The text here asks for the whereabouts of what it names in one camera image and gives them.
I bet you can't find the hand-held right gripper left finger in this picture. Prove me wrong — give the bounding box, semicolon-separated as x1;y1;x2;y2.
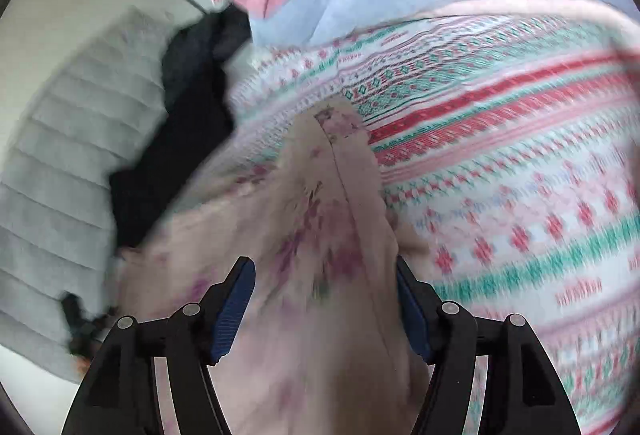
62;256;257;435

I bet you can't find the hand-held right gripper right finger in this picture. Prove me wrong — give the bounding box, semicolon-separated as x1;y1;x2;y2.
395;255;583;435

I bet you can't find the pink floral padded jacket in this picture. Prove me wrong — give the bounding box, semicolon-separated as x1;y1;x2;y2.
117;95;437;435

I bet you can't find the grey quilted headboard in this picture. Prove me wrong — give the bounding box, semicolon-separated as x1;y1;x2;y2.
0;5;177;384

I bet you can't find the black knit garment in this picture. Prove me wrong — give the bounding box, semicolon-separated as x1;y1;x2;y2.
107;60;239;249

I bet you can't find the patterned striped blanket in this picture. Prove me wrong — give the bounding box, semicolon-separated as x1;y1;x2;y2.
232;0;640;435

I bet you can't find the black puffy jacket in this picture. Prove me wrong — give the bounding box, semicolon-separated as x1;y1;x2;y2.
162;8;254;82

